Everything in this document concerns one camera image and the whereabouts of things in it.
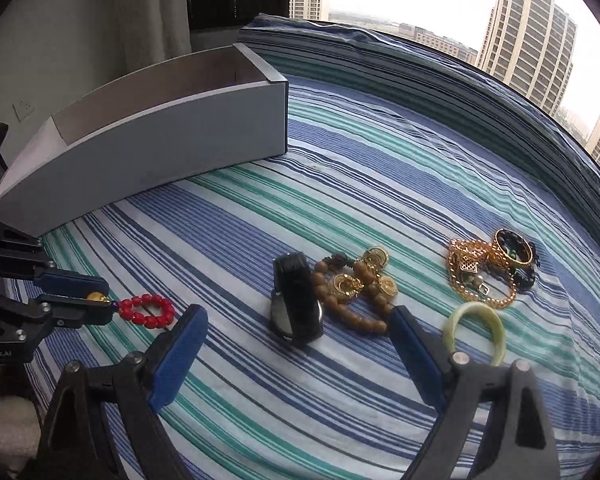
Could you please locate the red bead bracelet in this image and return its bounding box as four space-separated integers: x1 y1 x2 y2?
86 290 176 330

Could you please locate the white fluffy towel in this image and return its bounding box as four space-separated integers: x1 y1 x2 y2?
0 396 41 458

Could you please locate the pale green jade bangle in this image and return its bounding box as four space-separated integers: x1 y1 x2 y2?
442 301 506 366

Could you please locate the gold black bangle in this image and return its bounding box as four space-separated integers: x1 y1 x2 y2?
492 229 533 269

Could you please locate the gold round earring right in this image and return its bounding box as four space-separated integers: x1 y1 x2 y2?
375 275 399 304

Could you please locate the gold round earring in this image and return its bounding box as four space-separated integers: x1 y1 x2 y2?
375 275 399 304
362 246 389 273

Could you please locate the gold round earring top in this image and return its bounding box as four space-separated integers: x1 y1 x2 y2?
362 246 389 273

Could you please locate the black watch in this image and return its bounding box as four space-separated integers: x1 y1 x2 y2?
270 252 323 347

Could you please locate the grey cardboard box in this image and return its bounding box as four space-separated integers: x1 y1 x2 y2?
0 44 289 236

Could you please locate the striped blue green bedsheet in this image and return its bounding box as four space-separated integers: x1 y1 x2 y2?
44 16 600 479

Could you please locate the beige curtain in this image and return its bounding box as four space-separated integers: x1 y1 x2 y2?
114 0 192 72

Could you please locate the wall socket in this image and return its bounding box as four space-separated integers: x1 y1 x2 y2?
12 100 34 122

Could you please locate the gold chain bracelet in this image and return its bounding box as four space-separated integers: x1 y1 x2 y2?
446 237 519 309

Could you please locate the brown wooden bead bracelet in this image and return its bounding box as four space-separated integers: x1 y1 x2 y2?
312 252 397 336

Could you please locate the gold ring earring left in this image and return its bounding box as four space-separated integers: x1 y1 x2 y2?
330 273 365 304

